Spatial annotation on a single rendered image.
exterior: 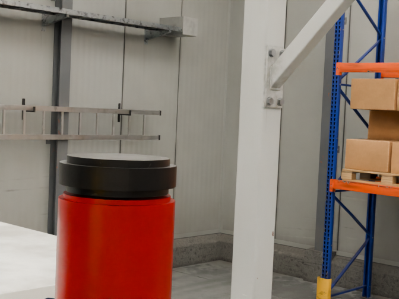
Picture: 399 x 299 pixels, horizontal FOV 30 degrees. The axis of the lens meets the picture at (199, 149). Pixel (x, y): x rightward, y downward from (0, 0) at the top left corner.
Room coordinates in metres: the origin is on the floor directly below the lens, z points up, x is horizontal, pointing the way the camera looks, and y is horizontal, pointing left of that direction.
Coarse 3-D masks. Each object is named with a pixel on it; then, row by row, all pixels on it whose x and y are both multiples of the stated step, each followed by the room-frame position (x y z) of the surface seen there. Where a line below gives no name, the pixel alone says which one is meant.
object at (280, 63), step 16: (336, 0) 2.66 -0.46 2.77; (352, 0) 2.66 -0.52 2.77; (320, 16) 2.70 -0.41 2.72; (336, 16) 2.69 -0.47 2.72; (304, 32) 2.75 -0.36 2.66; (320, 32) 2.72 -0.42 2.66; (272, 48) 2.85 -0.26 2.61; (288, 48) 2.80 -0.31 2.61; (304, 48) 2.75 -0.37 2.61; (272, 64) 2.85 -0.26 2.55; (288, 64) 2.79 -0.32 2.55; (272, 80) 2.84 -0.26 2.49; (272, 96) 2.86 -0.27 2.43
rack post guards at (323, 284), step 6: (318, 276) 9.01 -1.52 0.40; (318, 282) 8.95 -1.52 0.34; (324, 282) 8.90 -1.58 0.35; (330, 282) 8.90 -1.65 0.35; (318, 288) 8.95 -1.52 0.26; (324, 288) 8.89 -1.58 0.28; (330, 288) 8.91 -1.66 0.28; (318, 294) 8.95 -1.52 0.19; (324, 294) 8.89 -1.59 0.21; (330, 294) 8.91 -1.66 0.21
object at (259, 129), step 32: (256, 0) 2.87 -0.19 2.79; (256, 32) 2.87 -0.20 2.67; (256, 64) 2.86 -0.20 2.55; (256, 96) 2.86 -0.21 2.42; (256, 128) 2.85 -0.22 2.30; (256, 160) 2.85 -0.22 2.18; (256, 192) 2.84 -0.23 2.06; (256, 224) 2.84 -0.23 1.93; (256, 256) 2.84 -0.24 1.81; (256, 288) 2.85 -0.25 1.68
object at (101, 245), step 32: (64, 192) 0.31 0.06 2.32; (64, 224) 0.30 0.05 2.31; (96, 224) 0.29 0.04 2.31; (128, 224) 0.29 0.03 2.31; (160, 224) 0.30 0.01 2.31; (64, 256) 0.30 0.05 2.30; (96, 256) 0.29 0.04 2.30; (128, 256) 0.29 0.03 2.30; (160, 256) 0.30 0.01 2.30; (64, 288) 0.30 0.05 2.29; (96, 288) 0.29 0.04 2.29; (128, 288) 0.29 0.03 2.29; (160, 288) 0.30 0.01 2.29
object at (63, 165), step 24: (72, 168) 0.30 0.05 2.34; (96, 168) 0.29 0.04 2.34; (120, 168) 0.29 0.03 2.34; (144, 168) 0.30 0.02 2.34; (168, 168) 0.31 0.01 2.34; (72, 192) 0.30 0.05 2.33; (96, 192) 0.30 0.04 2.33; (120, 192) 0.30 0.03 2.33; (144, 192) 0.30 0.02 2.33; (168, 192) 0.32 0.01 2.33
